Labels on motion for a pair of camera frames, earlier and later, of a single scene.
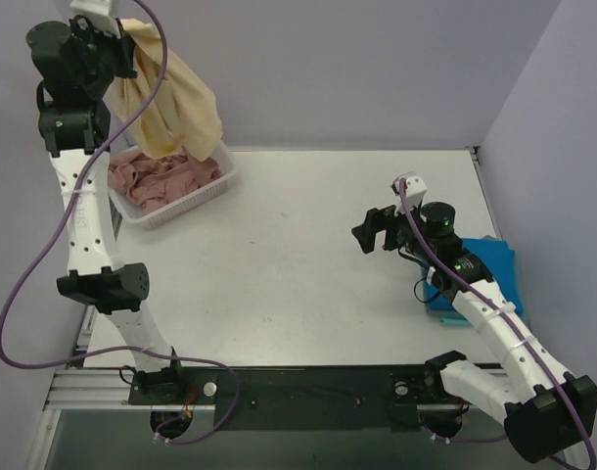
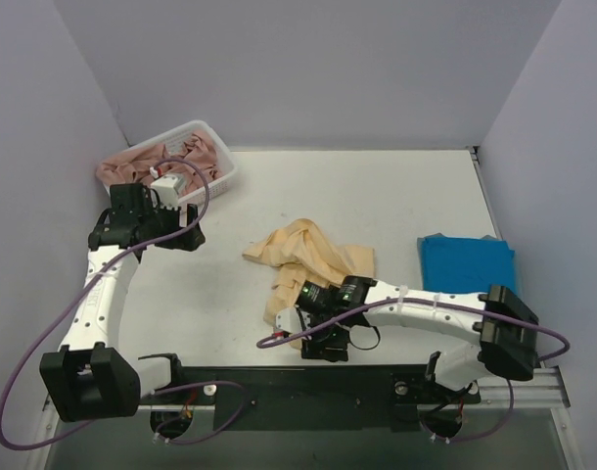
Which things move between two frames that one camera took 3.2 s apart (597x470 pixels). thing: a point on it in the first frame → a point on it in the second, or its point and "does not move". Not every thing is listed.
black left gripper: [114, 54] → [179, 231]
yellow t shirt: [185, 117] → [300, 253]
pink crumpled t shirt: [150, 181] does not move
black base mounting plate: [297, 398] does not move
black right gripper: [388, 230] → [323, 350]
